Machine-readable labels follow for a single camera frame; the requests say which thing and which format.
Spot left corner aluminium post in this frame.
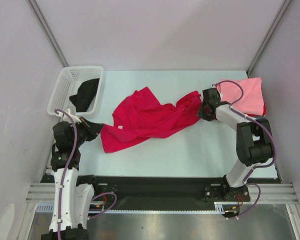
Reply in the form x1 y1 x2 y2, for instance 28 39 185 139
26 0 69 67

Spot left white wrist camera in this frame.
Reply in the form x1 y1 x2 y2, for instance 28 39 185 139
62 108 82 124

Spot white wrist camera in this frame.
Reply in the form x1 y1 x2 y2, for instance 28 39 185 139
212 84 224 101
62 108 82 124

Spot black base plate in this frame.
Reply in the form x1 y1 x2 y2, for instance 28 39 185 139
40 174 282 212

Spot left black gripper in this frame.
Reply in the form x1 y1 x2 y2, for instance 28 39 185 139
71 116 104 147

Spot white slotted cable duct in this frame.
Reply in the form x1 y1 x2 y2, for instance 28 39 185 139
35 202 229 215

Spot corner aluminium post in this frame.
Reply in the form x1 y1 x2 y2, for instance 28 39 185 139
26 0 69 67
245 0 294 78

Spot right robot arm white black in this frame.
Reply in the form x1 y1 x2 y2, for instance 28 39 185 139
197 87 276 201

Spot pink folded t shirt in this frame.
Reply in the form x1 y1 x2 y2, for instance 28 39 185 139
216 77 264 117

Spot red folded t shirt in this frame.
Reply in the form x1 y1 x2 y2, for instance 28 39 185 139
210 83 267 121

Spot magenta t shirt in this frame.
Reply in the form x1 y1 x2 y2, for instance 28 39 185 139
100 87 201 154

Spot aluminium frame rail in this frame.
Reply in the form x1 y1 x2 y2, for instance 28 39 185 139
25 183 299 204

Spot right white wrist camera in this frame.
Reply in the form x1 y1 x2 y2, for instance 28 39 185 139
212 84 224 101

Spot right corner aluminium post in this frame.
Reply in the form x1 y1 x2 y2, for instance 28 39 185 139
245 0 294 78

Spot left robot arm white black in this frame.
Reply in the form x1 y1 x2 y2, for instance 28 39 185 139
40 117 104 240

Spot white plastic basket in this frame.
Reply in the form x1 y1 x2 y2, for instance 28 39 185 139
46 65 104 118

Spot black t shirt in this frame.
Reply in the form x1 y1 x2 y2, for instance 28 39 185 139
69 78 100 113

